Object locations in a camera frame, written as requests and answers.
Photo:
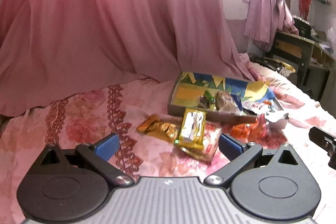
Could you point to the black box on desk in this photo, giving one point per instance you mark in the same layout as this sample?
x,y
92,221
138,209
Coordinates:
x,y
304,28

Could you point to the yellow item on bag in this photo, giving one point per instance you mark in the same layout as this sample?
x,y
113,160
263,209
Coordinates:
x,y
281,66

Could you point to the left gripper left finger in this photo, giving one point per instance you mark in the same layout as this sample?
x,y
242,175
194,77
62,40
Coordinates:
x,y
96,157

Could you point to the colourful lined cardboard box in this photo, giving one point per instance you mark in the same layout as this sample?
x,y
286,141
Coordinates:
x,y
190,86

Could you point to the small mauve curtain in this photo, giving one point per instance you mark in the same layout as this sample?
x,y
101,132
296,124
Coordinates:
x,y
265,18

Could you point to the gold foil snack packet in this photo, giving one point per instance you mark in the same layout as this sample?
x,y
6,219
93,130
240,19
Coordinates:
x,y
153,126

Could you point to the white red-green snack packet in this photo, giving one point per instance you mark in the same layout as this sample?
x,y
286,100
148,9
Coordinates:
x,y
265,108

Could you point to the black patterned bag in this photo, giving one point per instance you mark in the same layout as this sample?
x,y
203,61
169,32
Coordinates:
x,y
270,64

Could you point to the dark blue sachet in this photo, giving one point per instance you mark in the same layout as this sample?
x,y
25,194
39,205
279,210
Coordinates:
x,y
237,99

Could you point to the large pink curtain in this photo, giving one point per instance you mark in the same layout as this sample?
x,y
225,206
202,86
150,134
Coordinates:
x,y
53,49

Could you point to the brown nut snack packet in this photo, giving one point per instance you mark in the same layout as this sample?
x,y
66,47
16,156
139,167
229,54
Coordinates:
x,y
225,102

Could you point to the yellow snack bar packet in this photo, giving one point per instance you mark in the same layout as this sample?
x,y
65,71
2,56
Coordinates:
x,y
191,133

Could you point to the dark wooden desk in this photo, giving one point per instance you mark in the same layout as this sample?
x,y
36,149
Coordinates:
x,y
312,62

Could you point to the green candy wrapper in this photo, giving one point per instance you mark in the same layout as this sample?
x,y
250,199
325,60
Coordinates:
x,y
207,101

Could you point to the orange snack packet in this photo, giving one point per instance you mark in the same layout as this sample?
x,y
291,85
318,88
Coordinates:
x,y
251,131

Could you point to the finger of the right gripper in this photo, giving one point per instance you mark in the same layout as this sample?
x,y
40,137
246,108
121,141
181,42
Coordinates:
x,y
326,141

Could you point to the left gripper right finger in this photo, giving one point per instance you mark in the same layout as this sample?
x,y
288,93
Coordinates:
x,y
241,156

